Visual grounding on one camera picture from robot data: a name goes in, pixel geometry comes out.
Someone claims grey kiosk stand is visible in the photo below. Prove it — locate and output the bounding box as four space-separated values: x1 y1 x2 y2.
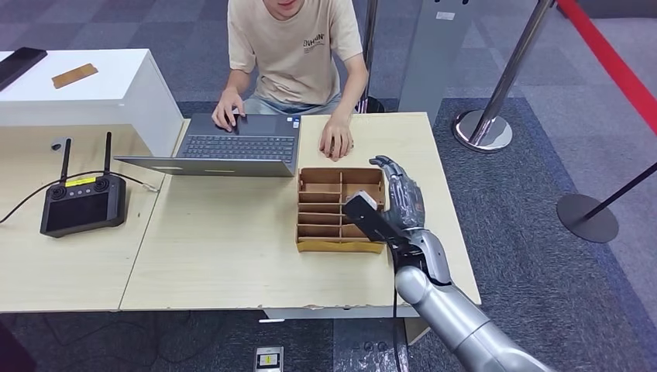
397 0 483 127

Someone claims black phone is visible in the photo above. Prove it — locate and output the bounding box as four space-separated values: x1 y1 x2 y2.
0 46 48 92

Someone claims clear plastic hand wrap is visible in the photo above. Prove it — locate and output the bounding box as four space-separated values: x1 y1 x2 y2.
382 171 427 232

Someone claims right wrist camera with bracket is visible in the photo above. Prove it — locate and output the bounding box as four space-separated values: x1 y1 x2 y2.
342 191 411 245

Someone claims chrome stanchion post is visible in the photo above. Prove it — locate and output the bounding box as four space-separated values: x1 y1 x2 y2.
452 0 556 153

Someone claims plain brown wooden card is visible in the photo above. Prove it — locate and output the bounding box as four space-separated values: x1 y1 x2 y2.
51 63 99 90

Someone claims person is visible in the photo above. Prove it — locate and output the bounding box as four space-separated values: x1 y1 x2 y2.
212 0 370 162

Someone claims black stanchion with round base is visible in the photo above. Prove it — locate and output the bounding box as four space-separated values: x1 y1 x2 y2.
556 161 657 244

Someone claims person's right hand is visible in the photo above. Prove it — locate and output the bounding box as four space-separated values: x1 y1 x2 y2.
212 88 246 133

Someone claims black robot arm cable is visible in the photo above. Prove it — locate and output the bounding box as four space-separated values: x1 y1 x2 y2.
390 246 404 372

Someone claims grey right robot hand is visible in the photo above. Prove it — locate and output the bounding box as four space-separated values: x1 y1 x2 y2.
368 155 427 232

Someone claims grey laptop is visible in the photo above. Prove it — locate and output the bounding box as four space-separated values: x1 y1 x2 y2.
113 112 302 179

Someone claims wooden card organizer box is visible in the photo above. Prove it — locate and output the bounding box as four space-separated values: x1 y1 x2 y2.
295 167 387 255

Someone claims white cabinet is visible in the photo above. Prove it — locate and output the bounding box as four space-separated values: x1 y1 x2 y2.
0 48 184 157

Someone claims black controller cable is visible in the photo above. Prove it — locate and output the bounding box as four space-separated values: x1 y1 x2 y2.
0 170 160 225

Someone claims black remote controller with antennas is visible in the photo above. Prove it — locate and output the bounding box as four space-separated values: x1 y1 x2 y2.
40 132 127 239

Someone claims red barrier belt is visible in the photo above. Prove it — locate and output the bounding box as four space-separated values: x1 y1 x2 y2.
556 0 657 136

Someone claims person's left hand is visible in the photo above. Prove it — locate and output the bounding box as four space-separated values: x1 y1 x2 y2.
318 116 355 162

